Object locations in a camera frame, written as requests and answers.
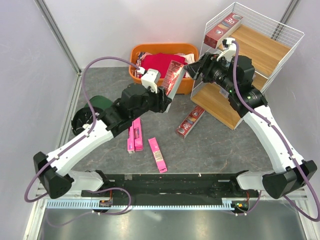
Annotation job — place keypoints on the silver toothpaste box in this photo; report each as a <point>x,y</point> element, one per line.
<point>224,93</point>

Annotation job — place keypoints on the pink toothpaste box left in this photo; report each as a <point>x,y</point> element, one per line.
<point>131,140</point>

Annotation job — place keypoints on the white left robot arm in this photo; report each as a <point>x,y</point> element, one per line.
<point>53,169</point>

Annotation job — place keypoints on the pink toothpaste box middle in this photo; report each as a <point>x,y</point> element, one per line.
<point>138,136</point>

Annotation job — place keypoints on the cream patterned cloth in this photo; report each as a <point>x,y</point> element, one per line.
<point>189,58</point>

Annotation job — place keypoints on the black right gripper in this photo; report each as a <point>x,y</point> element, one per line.
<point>206,67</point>

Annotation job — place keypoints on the red folded cloth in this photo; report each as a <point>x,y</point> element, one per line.
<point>161,62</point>

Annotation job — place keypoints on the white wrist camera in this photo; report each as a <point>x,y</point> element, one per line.
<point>149,78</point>
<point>229,49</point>

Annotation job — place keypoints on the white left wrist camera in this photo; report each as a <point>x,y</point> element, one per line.
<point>149,78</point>

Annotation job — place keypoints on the green black cap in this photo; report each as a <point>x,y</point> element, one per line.
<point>84,115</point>

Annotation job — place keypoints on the white wire wooden shelf rack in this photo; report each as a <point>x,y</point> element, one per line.
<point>266,41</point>

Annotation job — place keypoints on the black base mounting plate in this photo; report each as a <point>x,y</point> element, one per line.
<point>216,185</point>

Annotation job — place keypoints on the pink toothpaste box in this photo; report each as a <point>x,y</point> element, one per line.
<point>138,136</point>
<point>131,140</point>

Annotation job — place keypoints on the dark red toothpaste box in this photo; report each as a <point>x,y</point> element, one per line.
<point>173,78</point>

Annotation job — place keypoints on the aluminium frame rail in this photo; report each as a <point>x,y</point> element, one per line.
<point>49,18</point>

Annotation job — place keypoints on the blue slotted cable duct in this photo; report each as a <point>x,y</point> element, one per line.
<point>95,204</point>

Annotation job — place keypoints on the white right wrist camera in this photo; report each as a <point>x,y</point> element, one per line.
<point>229,49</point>

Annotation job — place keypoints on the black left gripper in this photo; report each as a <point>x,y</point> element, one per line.
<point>162,101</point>

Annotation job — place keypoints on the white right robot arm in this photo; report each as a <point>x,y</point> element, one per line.
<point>250,104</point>

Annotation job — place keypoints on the red 3d toothpaste box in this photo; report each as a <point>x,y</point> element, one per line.
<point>215,36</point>
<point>189,122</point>

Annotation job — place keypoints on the pink toothpaste box angled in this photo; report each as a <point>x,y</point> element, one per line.
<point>158,157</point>

